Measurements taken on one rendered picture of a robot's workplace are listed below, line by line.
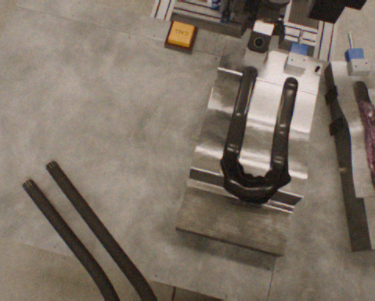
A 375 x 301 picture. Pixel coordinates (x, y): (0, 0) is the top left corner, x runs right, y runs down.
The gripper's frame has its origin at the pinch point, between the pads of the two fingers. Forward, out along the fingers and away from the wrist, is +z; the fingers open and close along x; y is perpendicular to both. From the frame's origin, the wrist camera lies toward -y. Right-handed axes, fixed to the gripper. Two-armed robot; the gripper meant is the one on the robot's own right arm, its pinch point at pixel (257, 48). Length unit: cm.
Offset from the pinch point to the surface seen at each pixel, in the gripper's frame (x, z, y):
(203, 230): 1.8, 5.4, -46.9
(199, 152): 7.4, -2.1, -31.3
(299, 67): -11.4, -0.2, -2.3
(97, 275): 22, 3, -63
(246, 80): 0.4, 3.2, -7.8
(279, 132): -10.4, 3.3, -19.3
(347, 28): -50, 92, 84
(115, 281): 29, 91, -67
